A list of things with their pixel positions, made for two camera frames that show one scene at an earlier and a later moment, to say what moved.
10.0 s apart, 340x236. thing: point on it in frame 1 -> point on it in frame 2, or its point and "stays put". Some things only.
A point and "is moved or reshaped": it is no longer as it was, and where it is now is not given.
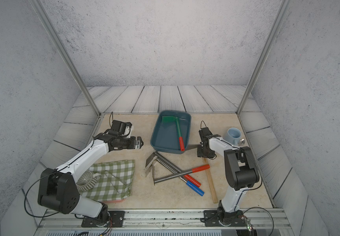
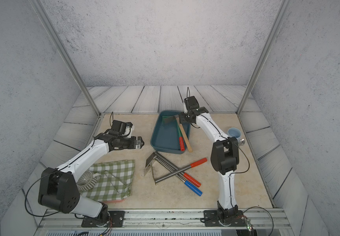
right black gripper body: x=206 y=153 -> x=184 y=117
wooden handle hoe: x=211 y=184 -> x=184 y=134
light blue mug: x=233 y=135 stays put
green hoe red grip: x=168 y=119 stays put
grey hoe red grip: x=191 y=171 is moved or reshaped
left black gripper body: x=126 y=143 stays put
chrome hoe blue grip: x=188 y=184 stays put
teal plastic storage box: x=164 y=135 stays put
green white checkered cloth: x=115 y=183 stays put
